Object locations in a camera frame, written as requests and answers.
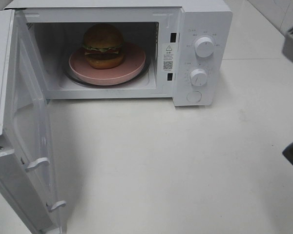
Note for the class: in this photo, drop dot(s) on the glass turntable plate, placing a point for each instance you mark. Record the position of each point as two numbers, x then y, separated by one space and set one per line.
146 68

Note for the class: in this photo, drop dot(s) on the pink plate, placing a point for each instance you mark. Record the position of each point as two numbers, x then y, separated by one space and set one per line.
131 51

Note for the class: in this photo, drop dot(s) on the white microwave door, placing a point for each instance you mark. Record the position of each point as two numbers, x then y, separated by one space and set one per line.
27 171

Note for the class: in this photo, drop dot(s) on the white upper control knob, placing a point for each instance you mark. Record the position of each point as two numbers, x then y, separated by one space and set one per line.
204 46

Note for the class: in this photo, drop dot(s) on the white lower control knob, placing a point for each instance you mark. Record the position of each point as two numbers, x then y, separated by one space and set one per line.
198 77

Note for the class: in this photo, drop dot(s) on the toy burger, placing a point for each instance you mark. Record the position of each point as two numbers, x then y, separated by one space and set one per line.
102 45

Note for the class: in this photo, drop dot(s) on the white door release button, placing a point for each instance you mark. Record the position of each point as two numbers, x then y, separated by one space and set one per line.
194 96

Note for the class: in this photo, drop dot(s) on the warning label sticker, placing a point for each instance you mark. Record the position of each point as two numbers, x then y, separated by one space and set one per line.
167 57

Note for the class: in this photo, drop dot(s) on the white control knob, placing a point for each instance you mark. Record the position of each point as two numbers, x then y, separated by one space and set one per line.
198 77
204 46

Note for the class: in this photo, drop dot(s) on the white microwave oven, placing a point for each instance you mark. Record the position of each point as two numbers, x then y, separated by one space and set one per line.
59 27

